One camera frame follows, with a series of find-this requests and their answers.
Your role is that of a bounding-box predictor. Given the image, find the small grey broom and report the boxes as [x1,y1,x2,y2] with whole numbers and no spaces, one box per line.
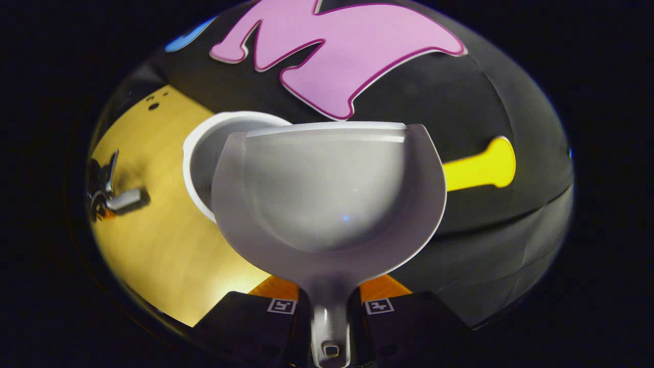
[105,187,145,212]

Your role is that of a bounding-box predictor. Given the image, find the grey dustpan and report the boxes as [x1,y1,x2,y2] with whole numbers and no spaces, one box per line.
[211,122,448,368]

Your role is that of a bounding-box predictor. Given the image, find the yellow wooden desktop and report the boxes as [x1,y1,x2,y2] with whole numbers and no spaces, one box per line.
[88,84,299,328]

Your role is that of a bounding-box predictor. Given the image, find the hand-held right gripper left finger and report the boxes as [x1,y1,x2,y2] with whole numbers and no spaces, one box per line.
[193,276,313,367]

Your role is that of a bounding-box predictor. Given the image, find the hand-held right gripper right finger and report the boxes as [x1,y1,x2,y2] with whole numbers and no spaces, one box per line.
[352,275,469,366]

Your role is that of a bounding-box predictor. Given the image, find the white garbage bin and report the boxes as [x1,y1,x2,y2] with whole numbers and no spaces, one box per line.
[182,111,293,224]

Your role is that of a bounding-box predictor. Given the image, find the black backdrop cloth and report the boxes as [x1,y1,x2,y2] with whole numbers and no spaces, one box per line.
[102,0,575,328]

